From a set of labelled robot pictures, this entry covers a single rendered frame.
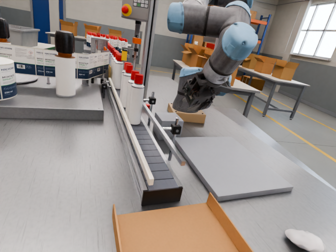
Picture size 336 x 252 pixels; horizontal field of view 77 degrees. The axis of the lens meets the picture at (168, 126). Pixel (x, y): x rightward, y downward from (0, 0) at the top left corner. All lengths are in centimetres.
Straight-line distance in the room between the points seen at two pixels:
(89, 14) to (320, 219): 875
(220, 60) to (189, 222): 40
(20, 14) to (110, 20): 297
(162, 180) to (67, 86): 73
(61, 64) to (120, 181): 67
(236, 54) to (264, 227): 44
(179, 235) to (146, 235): 7
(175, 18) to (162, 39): 825
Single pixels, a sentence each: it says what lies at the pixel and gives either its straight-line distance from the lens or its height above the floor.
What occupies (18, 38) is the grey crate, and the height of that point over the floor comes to 92.
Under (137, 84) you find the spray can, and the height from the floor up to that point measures 105.
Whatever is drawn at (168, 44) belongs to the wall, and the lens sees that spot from 892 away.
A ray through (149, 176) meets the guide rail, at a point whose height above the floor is 91.
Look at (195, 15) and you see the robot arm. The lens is 62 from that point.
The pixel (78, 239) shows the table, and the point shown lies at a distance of 53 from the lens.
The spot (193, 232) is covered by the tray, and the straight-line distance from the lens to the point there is 55.
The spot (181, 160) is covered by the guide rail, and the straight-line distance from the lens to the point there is 54.
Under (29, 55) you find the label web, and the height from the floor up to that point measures 102.
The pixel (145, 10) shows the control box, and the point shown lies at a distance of 129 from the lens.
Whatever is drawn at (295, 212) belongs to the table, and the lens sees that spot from 77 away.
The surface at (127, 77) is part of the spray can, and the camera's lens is 102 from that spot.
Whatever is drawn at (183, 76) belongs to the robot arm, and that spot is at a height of 106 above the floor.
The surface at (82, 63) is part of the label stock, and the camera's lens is 136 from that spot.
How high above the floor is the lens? 124
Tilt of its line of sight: 23 degrees down
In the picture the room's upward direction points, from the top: 10 degrees clockwise
